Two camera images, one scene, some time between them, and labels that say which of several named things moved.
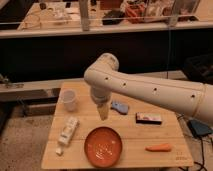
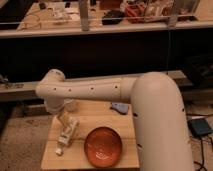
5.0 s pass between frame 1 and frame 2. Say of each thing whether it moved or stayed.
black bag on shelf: stayed
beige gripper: moved
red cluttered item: stayed
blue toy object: stayed
